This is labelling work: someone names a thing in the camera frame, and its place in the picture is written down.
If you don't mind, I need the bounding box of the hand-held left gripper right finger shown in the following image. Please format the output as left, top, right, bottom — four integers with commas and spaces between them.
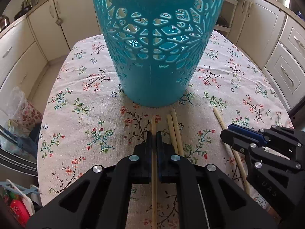
156, 131, 278, 229

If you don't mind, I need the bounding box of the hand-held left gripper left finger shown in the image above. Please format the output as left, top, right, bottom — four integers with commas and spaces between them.
26, 131, 153, 229

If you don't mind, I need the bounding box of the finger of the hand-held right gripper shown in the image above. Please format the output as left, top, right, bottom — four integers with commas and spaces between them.
227, 123, 305, 159
220, 129, 305, 223

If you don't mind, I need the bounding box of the pale wooden chopstick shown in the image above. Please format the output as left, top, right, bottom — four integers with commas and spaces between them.
166, 114, 179, 154
152, 117, 159, 229
213, 107, 251, 195
171, 109, 185, 157

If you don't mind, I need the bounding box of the teal perforated plastic basket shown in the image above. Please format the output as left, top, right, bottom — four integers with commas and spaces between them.
88, 0, 230, 108

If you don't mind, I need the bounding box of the floral tablecloth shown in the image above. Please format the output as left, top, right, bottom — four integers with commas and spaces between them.
38, 30, 295, 229

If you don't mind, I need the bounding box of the cream drawer base cabinet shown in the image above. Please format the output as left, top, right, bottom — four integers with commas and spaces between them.
224, 0, 305, 112

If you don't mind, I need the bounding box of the white rack with blue braces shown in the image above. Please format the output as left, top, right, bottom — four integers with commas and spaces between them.
0, 178, 41, 227

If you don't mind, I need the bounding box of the floral trash bin with bag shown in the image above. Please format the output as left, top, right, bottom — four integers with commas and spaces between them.
5, 86, 44, 137

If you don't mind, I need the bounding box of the red folded cloth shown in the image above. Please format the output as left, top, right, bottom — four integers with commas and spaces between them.
10, 199, 30, 226

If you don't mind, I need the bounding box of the cream corner base cabinet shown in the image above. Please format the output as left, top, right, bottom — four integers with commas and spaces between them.
0, 0, 107, 101

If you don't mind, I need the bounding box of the black frying pan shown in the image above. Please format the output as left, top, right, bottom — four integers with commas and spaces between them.
14, 3, 32, 21

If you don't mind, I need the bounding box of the steel kettle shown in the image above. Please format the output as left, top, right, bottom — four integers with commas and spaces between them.
0, 14, 10, 32

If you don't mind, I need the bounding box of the grey sliding door frame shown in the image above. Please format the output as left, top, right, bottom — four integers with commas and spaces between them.
0, 145, 39, 177

